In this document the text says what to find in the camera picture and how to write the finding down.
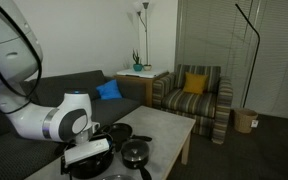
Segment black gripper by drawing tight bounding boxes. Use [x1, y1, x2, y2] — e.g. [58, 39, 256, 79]
[60, 153, 73, 175]

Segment big black pot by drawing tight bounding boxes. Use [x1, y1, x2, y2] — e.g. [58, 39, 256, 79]
[60, 131, 116, 180]

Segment glass pot lid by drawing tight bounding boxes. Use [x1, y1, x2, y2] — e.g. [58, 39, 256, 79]
[100, 174, 136, 180]

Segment plant in teal pot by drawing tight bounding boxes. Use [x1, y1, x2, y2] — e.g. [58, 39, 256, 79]
[131, 48, 144, 73]

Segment dark grey sofa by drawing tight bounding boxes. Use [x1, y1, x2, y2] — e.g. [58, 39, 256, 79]
[0, 69, 149, 180]

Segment black frying pan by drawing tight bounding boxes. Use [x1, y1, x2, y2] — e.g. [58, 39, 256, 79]
[100, 122, 154, 153]

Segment small black saucepan with lid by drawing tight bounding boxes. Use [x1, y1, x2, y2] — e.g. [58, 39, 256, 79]
[120, 138, 154, 180]

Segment blue cushion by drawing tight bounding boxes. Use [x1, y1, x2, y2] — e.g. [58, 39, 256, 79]
[95, 79, 124, 101]

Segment grey top coffee table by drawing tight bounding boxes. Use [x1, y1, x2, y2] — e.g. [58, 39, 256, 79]
[25, 105, 197, 180]

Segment wooden side table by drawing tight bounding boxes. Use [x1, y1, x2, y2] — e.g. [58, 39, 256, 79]
[112, 68, 171, 109]

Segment striped armchair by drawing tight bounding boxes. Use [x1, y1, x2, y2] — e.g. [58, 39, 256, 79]
[151, 64, 235, 146]

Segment yellow cushion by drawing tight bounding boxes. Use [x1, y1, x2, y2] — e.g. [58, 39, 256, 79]
[182, 72, 210, 96]

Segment white floor lamp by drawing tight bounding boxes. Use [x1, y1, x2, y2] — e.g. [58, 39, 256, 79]
[131, 0, 153, 68]

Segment wicker wastebasket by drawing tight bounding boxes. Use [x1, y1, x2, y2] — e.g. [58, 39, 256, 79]
[233, 107, 260, 135]

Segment thin black floor lamp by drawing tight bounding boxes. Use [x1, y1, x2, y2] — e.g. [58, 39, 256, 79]
[234, 3, 262, 109]

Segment window blinds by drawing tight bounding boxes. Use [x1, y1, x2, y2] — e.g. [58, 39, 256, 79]
[174, 0, 288, 122]

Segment white wrist mount plate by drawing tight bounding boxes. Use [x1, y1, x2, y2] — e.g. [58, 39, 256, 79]
[63, 137, 111, 167]

